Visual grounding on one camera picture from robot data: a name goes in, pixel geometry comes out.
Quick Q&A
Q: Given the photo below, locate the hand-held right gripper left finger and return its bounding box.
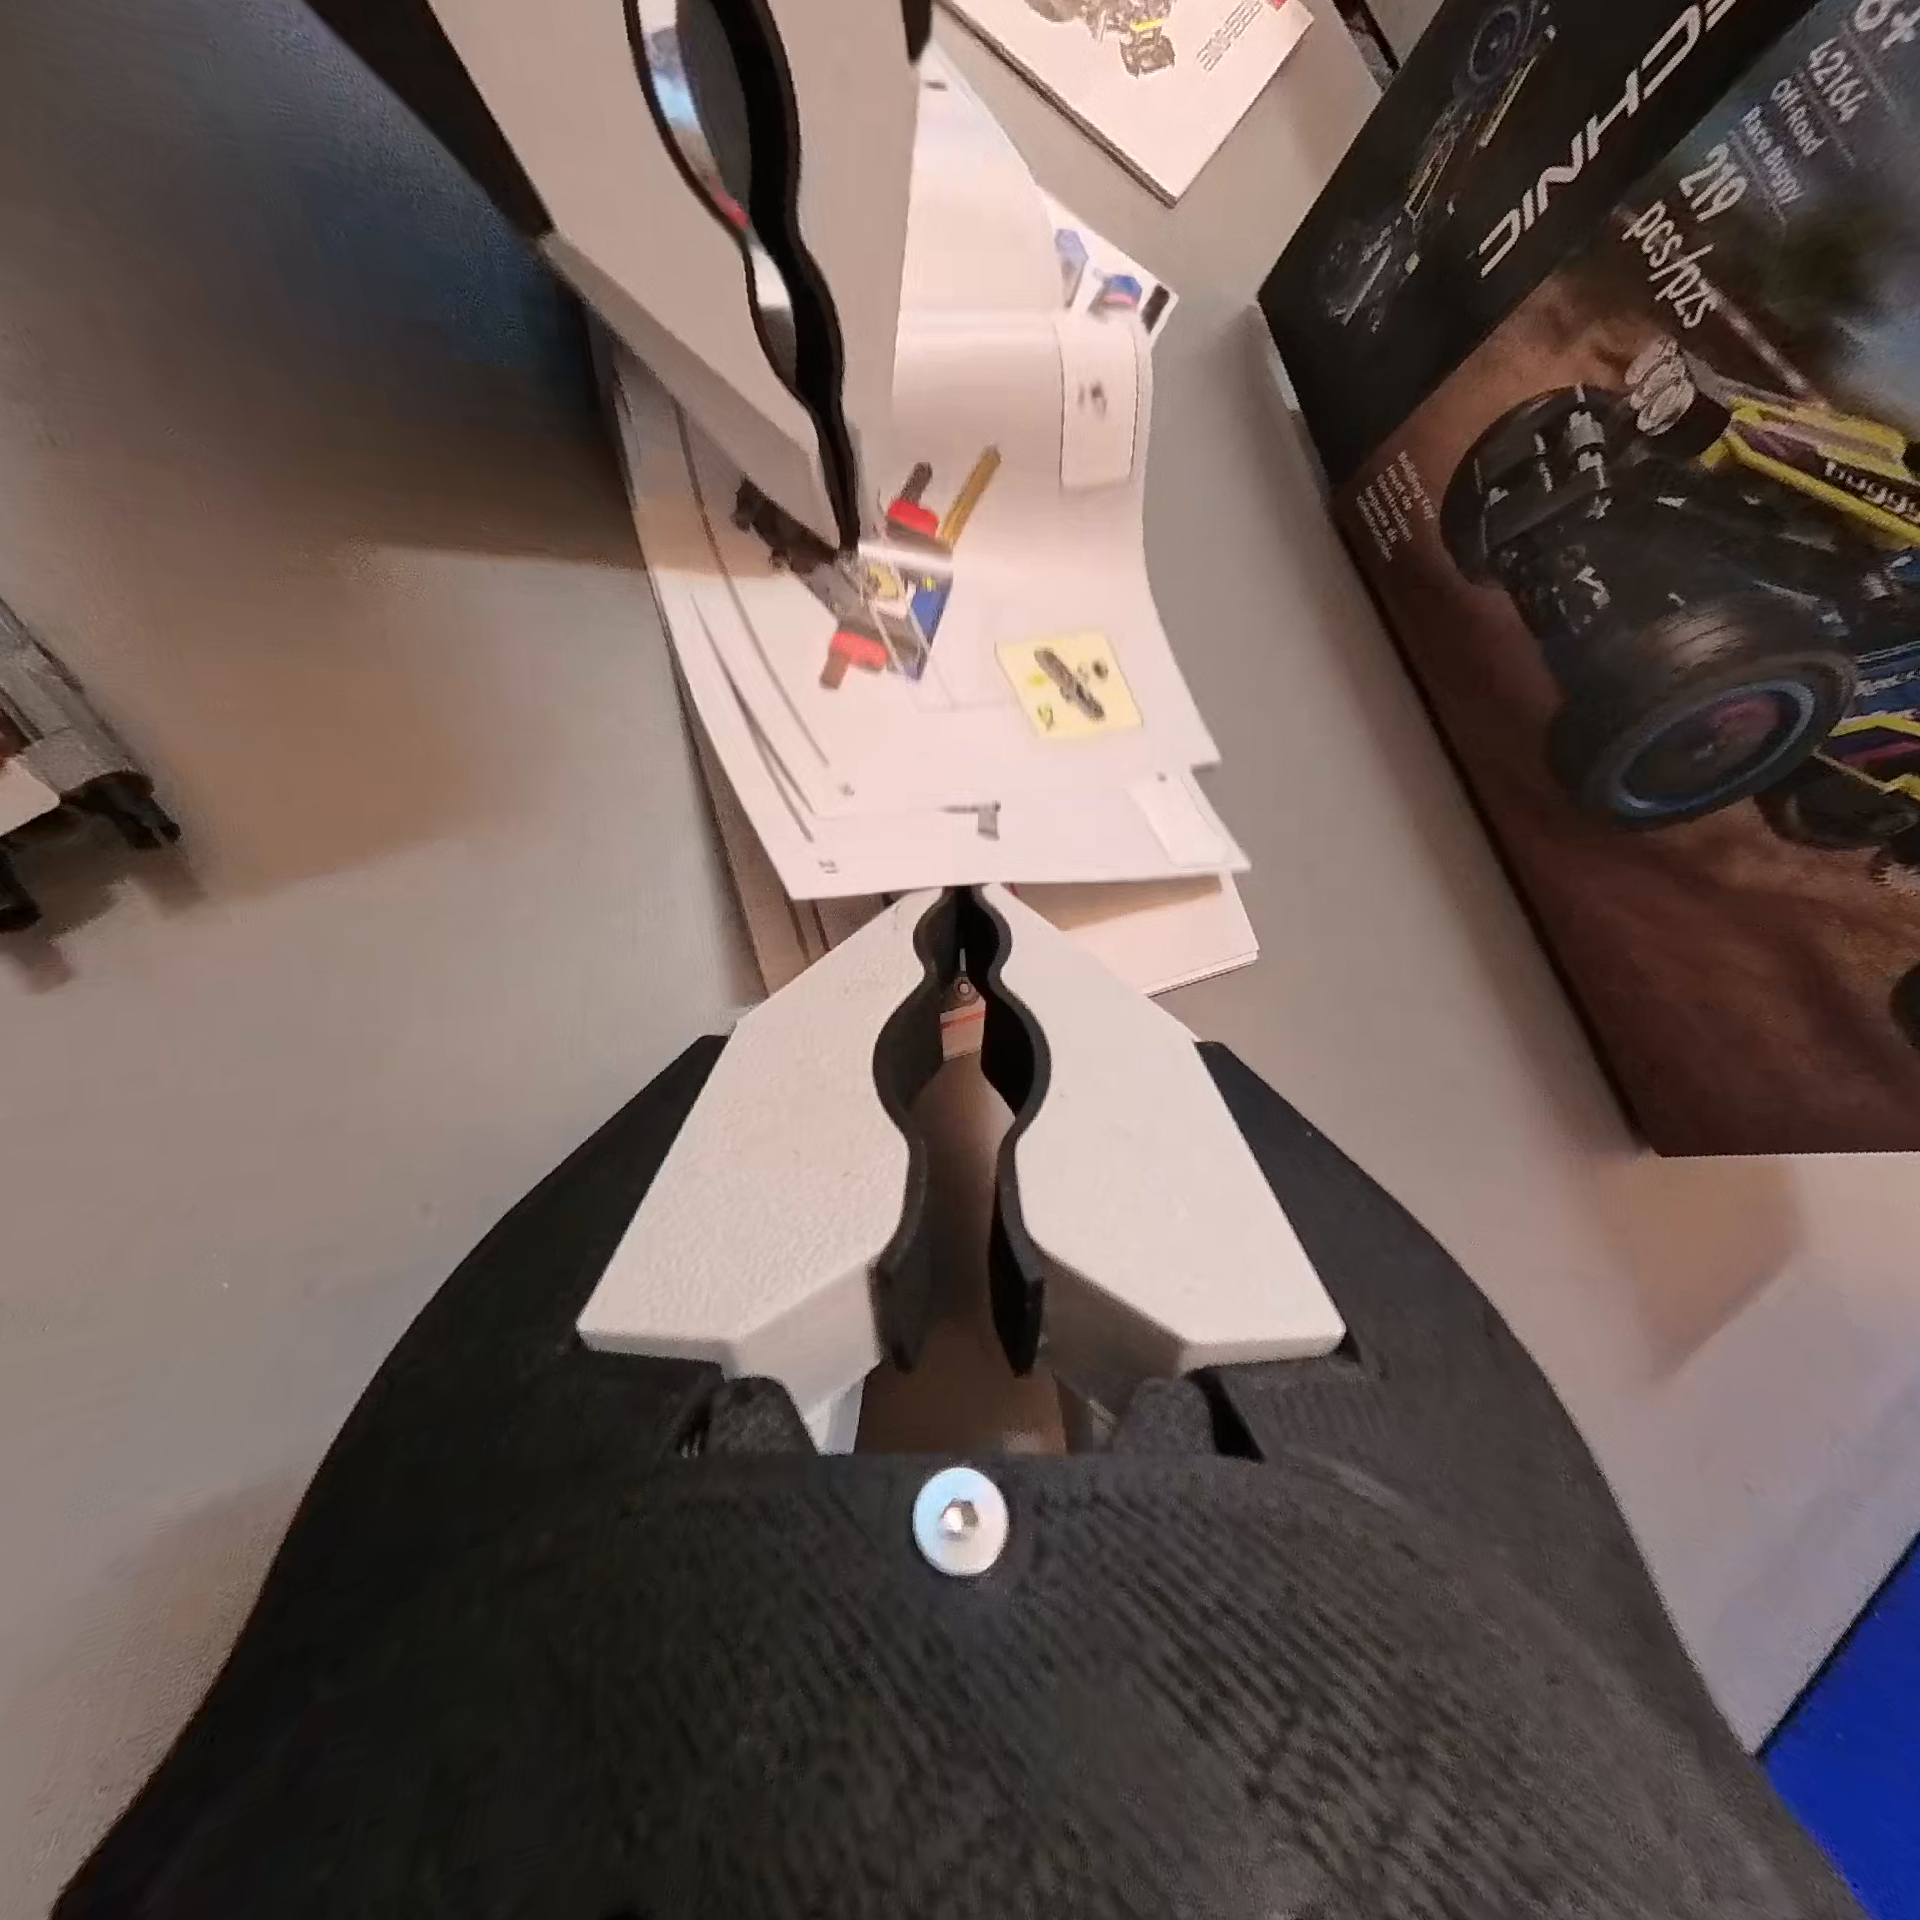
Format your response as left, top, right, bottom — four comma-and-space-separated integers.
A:
574, 890, 965, 1458

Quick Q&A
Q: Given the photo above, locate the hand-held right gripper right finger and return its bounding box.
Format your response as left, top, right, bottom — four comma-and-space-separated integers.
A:
973, 881, 1351, 1404

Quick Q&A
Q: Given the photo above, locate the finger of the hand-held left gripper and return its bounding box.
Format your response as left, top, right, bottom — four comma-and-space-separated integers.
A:
747, 0, 930, 570
425, 0, 864, 583

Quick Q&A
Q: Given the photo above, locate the instruction booklet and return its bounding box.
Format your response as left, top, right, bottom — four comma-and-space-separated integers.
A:
600, 44, 1259, 999

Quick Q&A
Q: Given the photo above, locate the toy brick vehicle assembly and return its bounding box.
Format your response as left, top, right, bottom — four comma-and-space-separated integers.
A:
0, 599, 184, 939

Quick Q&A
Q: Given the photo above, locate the dark toy set box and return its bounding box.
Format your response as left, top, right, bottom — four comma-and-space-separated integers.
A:
1258, 0, 1920, 1157

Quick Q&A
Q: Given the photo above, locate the white leaflet with vehicle picture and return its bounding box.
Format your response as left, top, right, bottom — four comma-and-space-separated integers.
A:
951, 0, 1319, 208

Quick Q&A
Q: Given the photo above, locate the blue storage bin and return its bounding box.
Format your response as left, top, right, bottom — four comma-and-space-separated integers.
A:
1755, 1531, 1920, 1920

